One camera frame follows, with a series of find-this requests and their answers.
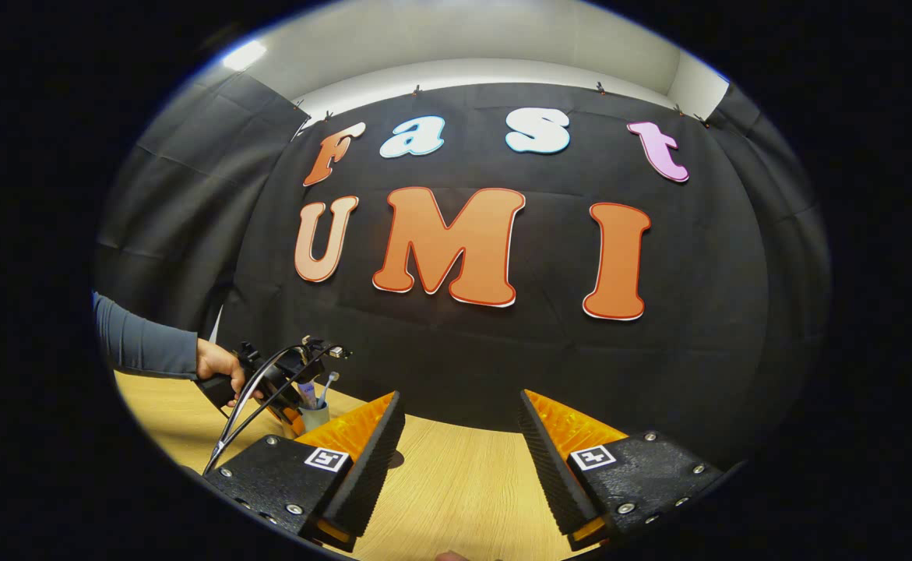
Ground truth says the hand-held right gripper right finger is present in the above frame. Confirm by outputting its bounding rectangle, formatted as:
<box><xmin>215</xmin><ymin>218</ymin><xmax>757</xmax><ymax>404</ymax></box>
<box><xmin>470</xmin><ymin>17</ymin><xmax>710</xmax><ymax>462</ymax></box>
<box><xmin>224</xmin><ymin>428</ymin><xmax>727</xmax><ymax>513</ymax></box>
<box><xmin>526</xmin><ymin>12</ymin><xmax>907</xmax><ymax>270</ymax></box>
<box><xmin>518</xmin><ymin>388</ymin><xmax>725</xmax><ymax>552</ymax></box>

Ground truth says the black backdrop cloth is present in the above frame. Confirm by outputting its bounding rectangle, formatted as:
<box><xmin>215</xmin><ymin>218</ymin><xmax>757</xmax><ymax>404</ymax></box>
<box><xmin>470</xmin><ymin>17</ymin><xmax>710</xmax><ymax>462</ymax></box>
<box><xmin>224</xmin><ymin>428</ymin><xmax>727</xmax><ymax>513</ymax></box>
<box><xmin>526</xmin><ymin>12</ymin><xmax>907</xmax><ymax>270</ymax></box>
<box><xmin>93</xmin><ymin>70</ymin><xmax>830</xmax><ymax>468</ymax></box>

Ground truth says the wooden desktop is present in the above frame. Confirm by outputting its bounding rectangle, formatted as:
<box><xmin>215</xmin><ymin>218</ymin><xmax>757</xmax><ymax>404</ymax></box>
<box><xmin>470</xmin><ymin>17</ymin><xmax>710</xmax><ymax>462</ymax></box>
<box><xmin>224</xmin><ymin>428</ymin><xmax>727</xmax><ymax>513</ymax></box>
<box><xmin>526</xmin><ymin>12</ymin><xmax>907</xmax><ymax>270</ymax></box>
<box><xmin>113</xmin><ymin>370</ymin><xmax>643</xmax><ymax>561</ymax></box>

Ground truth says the grey cup with wooden handle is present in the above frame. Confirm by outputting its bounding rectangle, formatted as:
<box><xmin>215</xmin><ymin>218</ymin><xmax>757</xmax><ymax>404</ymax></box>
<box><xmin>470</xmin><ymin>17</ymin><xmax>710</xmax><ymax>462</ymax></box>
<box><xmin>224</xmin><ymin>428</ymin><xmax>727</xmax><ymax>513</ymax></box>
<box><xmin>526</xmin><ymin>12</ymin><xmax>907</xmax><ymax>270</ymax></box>
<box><xmin>298</xmin><ymin>399</ymin><xmax>332</xmax><ymax>434</ymax></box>

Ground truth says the black cable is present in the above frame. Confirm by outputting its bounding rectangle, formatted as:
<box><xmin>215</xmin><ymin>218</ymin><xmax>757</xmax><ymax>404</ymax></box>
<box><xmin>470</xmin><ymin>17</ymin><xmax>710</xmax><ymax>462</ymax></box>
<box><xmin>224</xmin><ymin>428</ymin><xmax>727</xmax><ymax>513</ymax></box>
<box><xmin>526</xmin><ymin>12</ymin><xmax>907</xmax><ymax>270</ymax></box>
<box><xmin>202</xmin><ymin>343</ymin><xmax>324</xmax><ymax>476</ymax></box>

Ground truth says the ceiling light panel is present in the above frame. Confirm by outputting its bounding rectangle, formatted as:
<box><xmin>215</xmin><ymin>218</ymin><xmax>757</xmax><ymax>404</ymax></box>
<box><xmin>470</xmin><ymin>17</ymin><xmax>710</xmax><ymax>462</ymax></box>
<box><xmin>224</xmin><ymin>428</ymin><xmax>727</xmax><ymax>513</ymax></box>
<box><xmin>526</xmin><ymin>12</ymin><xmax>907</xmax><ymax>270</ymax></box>
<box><xmin>220</xmin><ymin>39</ymin><xmax>268</xmax><ymax>72</ymax></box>

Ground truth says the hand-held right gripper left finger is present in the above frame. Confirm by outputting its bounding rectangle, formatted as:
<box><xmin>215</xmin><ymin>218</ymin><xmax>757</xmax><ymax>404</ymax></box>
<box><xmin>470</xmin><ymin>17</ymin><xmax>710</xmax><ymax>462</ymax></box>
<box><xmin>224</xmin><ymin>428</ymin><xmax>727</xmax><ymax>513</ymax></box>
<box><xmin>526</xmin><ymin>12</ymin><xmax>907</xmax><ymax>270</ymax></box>
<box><xmin>202</xmin><ymin>390</ymin><xmax>407</xmax><ymax>554</ymax></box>

